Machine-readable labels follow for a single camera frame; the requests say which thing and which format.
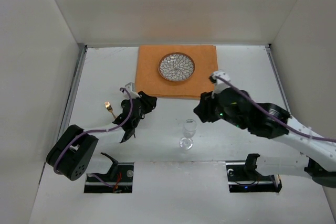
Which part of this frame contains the patterned ceramic plate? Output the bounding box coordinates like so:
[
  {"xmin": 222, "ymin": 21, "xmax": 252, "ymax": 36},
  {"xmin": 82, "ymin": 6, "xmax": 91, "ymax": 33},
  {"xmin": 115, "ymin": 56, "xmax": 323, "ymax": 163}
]
[{"xmin": 158, "ymin": 52, "xmax": 195, "ymax": 82}]

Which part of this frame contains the clear wine glass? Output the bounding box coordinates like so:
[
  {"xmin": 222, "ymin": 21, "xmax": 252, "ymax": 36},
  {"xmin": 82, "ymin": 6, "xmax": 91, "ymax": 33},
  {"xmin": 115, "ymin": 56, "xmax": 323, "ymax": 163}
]
[{"xmin": 179, "ymin": 119, "xmax": 197, "ymax": 150}]

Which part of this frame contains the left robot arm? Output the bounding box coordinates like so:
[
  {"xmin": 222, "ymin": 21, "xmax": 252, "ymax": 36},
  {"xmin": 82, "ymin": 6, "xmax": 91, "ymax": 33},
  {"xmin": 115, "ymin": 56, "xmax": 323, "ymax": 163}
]
[{"xmin": 46, "ymin": 88, "xmax": 158, "ymax": 181}]

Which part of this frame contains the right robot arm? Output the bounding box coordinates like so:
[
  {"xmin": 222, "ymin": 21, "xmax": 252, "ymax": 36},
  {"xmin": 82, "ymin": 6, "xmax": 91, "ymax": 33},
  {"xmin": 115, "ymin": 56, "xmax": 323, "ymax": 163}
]
[{"xmin": 193, "ymin": 88, "xmax": 335, "ymax": 188}]

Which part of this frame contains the gold fork green handle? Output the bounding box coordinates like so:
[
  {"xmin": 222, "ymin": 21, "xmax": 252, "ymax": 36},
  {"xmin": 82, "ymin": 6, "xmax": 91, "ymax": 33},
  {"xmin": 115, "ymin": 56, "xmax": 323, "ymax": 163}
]
[{"xmin": 104, "ymin": 101, "xmax": 117, "ymax": 119}]

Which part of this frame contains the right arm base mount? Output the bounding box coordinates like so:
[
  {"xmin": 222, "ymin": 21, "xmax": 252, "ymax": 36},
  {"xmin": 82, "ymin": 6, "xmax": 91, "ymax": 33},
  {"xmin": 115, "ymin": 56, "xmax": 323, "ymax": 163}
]
[{"xmin": 225, "ymin": 161, "xmax": 282, "ymax": 193}]

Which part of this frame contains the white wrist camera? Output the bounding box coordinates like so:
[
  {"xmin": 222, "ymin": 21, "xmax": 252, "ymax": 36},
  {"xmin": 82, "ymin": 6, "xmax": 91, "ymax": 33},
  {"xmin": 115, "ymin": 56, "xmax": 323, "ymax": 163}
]
[
  {"xmin": 124, "ymin": 82, "xmax": 140, "ymax": 99},
  {"xmin": 209, "ymin": 70, "xmax": 231, "ymax": 89}
]

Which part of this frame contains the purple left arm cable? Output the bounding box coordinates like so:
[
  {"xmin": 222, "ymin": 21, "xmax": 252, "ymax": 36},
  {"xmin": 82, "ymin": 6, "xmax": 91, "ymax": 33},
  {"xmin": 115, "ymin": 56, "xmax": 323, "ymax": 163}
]
[{"xmin": 53, "ymin": 87, "xmax": 136, "ymax": 188}]

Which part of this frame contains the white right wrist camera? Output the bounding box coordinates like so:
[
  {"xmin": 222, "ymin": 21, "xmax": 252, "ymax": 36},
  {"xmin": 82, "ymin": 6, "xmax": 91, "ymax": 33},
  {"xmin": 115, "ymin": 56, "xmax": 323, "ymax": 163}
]
[{"xmin": 209, "ymin": 70, "xmax": 231, "ymax": 89}]

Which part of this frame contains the orange cloth placemat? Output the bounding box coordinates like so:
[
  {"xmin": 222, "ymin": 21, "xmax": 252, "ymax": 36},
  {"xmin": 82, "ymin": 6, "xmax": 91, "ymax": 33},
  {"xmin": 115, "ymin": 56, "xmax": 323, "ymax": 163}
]
[{"xmin": 135, "ymin": 45, "xmax": 218, "ymax": 100}]

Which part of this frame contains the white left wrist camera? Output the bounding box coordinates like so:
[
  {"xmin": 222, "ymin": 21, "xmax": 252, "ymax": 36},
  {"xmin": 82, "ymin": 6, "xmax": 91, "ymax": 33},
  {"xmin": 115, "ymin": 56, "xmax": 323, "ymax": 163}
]
[{"xmin": 124, "ymin": 82, "xmax": 140, "ymax": 99}]

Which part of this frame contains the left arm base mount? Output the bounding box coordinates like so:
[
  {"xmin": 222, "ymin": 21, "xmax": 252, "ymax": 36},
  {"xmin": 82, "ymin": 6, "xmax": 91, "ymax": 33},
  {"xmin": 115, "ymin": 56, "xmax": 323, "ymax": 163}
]
[{"xmin": 83, "ymin": 163, "xmax": 134, "ymax": 194}]

